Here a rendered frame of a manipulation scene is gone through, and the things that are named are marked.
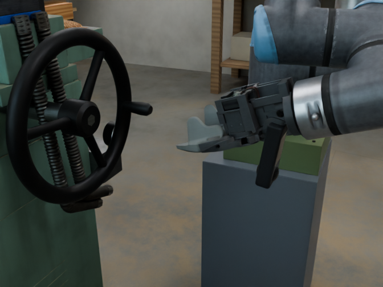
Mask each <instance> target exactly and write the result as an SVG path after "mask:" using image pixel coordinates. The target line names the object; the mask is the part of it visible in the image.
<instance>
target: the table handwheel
mask: <svg viewBox="0 0 383 287"><path fill-rule="evenodd" d="M73 46H87V47H90V48H93V49H94V50H95V53H94V55H93V59H92V63H91V66H90V69H89V72H88V76H87V78H86V81H85V84H84V87H83V90H82V93H81V95H80V98H79V99H67V100H66V101H64V102H63V103H62V104H60V103H56V102H50V101H49V103H48V105H47V106H46V109H45V110H44V114H43V115H44V119H46V120H47V122H48V123H45V124H42V125H38V126H35V127H32V128H27V122H28V118H29V119H33V120H38V117H37V116H36V115H37V114H36V110H35V106H34V104H35V103H34V102H33V100H34V99H32V96H33V93H34V90H35V87H36V85H37V83H38V81H39V79H40V77H41V75H42V73H43V71H44V70H45V69H46V67H47V66H48V65H49V63H50V62H51V61H52V60H53V59H54V58H55V57H56V56H57V55H58V54H60V53H61V52H62V51H64V50H66V49H68V48H70V47H73ZM103 58H104V59H105V61H106V62H107V64H108V66H109V68H110V70H111V72H112V75H113V79H114V82H115V87H116V94H117V114H116V122H115V128H114V131H113V135H112V138H111V141H110V144H109V146H108V149H107V151H106V153H105V155H104V156H103V155H102V153H101V151H100V149H99V147H98V145H97V143H96V140H95V138H94V136H93V134H94V132H95V131H97V129H98V127H99V124H100V112H99V109H98V107H97V105H96V104H95V103H94V102H92V101H91V97H92V93H93V89H94V86H95V83H96V79H97V76H98V73H99V70H100V67H101V64H102V61H103ZM124 101H132V94H131V85H130V81H129V76H128V72H127V68H126V66H125V63H124V61H123V59H122V57H121V55H120V54H119V52H118V50H117V49H116V47H115V46H114V45H113V44H112V43H111V42H110V41H109V40H108V39H107V38H106V37H105V36H103V35H102V34H100V33H98V32H96V31H94V30H91V29H88V28H82V27H71V28H66V29H64V30H60V31H58V32H55V33H53V34H52V35H50V36H48V37H47V38H45V39H44V40H43V41H42V42H40V43H39V44H38V45H37V46H36V47H35V48H34V50H33V51H32V52H31V53H30V54H29V56H28V57H27V59H26V60H25V62H24V63H23V64H22V66H21V68H20V70H19V72H18V74H17V76H16V78H15V81H14V84H13V87H12V89H11V92H10V97H9V101H8V105H7V106H4V107H1V106H0V113H5V114H6V143H7V150H8V154H9V158H10V161H11V164H12V166H13V169H14V171H15V173H16V175H17V177H18V179H19V180H20V182H21V183H22V184H23V185H24V187H25V188H26V189H27V190H28V191H29V192H30V193H32V194H33V195H34V196H35V197H37V198H39V199H40V200H43V201H45V202H48V203H53V204H69V203H73V202H77V201H79V200H81V199H83V198H85V197H87V196H88V195H90V194H91V193H93V192H94V191H95V190H97V189H98V188H99V187H100V186H101V185H102V184H103V183H104V181H105V180H106V179H107V178H108V177H109V175H110V174H111V172H112V171H113V169H114V168H115V166H116V164H117V162H118V160H119V158H120V156H121V154H122V151H123V148H124V145H125V142H126V140H127V136H128V132H129V126H130V122H131V112H129V111H126V110H123V109H122V104H123V102H124ZM58 130H61V131H62V132H63V133H65V134H70V135H74V136H79V137H83V138H84V140H85V142H86V144H87V145H88V147H89V149H90V151H91V153H92V155H93V157H94V159H95V161H96V163H97V167H96V168H95V169H94V171H93V172H92V173H91V174H90V175H89V176H88V177H86V179H84V180H83V181H81V182H79V183H77V184H75V185H73V186H70V187H57V186H54V185H52V184H50V183H48V182H47V181H46V180H45V179H44V178H43V177H42V176H41V175H40V174H39V173H38V171H37V169H36V167H35V165H34V163H33V161H32V158H31V154H30V149H29V146H28V141H29V140H32V139H34V138H37V137H40V136H43V135H45V134H48V133H52V132H55V131H58Z"/></svg>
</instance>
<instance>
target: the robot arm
mask: <svg viewBox="0 0 383 287"><path fill-rule="evenodd" d="M214 102H215V106H216V108H217V109H216V108H215V107H214V106H213V105H207V106H205V108H204V114H205V124H204V123H203V122H202V121H201V120H200V119H199V118H198V117H196V116H194V117H190V118H189V119H188V121H187V128H188V142H185V143H180V144H177V145H176V147H177V149H180V150H184V151H188V152H194V153H209V152H217V151H224V150H228V149H232V148H235V147H244V146H248V145H253V144H255V143H257V142H259V141H263V142H264V144H263V149H262V154H261V158H260V162H259V165H258V167H257V169H256V181H255V184H256V185H257V186H259V187H263V188H265V189H268V188H270V186H271V184H272V182H274V180H276V179H277V177H278V175H279V162H280V158H281V154H282V150H283V146H284V141H285V138H286V136H290V135H293V136H298V135H302V136H303V137H304V138H305V139H307V140H313V139H318V138H325V137H332V136H338V135H342V134H349V133H357V132H364V131H368V130H375V129H383V0H335V8H334V9H333V8H321V0H265V1H264V6H263V5H259V6H257V7H256V8H255V10H254V24H253V30H252V36H251V43H250V61H249V72H248V85H245V86H242V87H238V88H234V89H230V92H226V93H225V94H224V95H223V96H221V98H220V99H219V100H215V101H214Z"/></svg>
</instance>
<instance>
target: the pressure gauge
mask: <svg viewBox="0 0 383 287"><path fill-rule="evenodd" d="M114 128H115V121H110V122H108V123H107V124H106V126H105V128H104V130H103V141H104V143H105V144H106V145H108V146H109V144H110V141H111V138H112V135H113V131H114Z"/></svg>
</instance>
